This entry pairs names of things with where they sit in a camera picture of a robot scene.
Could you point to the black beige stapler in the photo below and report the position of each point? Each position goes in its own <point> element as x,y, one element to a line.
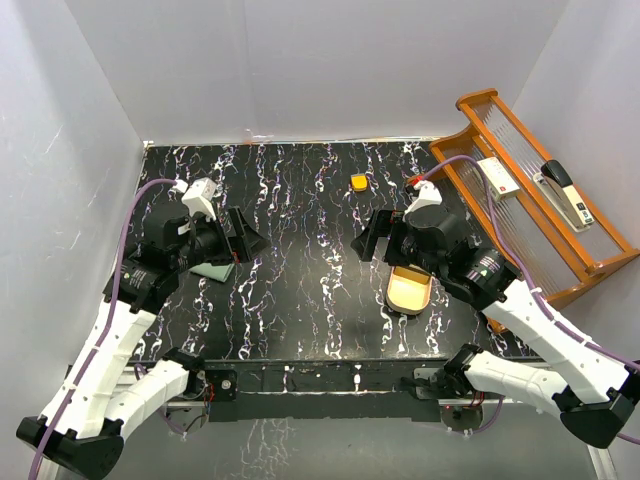
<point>559,189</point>

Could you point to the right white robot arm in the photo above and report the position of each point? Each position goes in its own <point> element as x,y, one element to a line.
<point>592,394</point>

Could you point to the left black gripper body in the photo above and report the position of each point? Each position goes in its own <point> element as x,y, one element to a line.
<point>209,242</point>

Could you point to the green card holder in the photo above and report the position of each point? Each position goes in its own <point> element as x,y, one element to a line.
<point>218,273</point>

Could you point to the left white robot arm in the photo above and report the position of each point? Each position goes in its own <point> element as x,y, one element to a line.
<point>85,426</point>

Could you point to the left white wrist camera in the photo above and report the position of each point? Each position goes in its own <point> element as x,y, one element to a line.
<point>198,198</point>

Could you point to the wooden tray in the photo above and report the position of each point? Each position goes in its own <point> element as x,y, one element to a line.
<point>409,289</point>

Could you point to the wooden tiered shelf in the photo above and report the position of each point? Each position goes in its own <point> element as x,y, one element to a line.
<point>564,263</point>

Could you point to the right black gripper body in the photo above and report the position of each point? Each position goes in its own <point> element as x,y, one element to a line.
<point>402,250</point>

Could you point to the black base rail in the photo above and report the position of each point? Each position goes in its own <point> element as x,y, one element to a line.
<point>324,389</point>

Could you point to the white staple box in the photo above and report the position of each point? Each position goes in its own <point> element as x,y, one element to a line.
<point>501,185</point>

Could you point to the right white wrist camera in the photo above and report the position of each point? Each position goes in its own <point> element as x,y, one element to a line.
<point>423,193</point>

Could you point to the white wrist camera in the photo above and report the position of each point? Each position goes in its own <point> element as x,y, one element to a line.
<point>198,198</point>
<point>423,193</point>

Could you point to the yellow small block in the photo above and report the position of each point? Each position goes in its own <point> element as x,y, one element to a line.
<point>359,182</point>

